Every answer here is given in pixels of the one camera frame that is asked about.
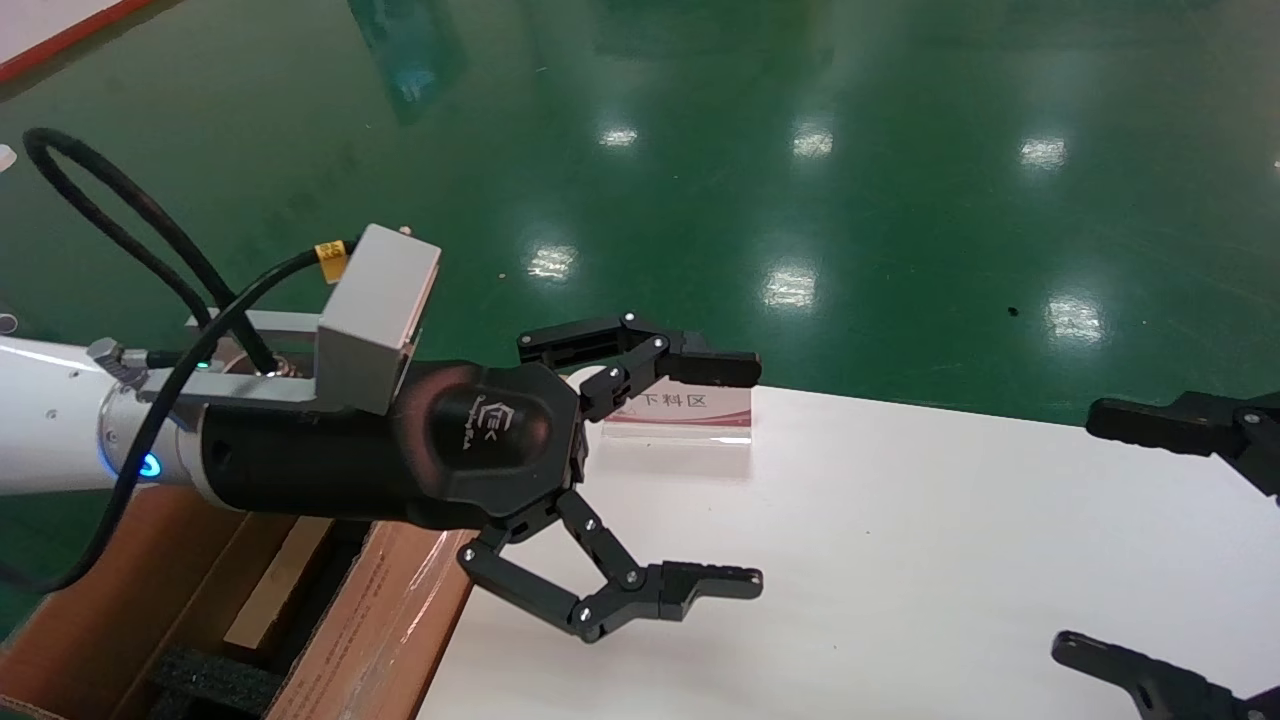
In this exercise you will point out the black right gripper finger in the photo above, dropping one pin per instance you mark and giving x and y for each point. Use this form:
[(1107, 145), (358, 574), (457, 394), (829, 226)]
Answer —
[(1180, 425), (1160, 690)]

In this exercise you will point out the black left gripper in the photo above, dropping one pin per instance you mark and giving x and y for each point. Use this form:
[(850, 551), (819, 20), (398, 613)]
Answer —
[(400, 460)]

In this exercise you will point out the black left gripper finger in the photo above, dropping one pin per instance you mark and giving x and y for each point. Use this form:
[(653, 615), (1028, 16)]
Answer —
[(720, 368)]

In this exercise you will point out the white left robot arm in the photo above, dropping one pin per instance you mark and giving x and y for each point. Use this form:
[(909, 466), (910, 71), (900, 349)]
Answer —
[(50, 420)]

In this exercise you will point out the large cardboard box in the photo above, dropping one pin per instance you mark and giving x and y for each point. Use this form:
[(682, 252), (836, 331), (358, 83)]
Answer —
[(80, 620)]

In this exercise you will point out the acrylic sign with red print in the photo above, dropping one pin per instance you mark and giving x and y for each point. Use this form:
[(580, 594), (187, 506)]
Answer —
[(700, 420)]

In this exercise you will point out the black foam insert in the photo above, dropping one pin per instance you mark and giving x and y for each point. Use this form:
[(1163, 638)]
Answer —
[(215, 685)]

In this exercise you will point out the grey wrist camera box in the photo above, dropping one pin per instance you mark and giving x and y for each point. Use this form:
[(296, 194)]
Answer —
[(370, 310)]

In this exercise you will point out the silver camera mounting bracket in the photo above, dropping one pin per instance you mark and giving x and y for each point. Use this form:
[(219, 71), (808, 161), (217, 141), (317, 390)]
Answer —
[(260, 322)]

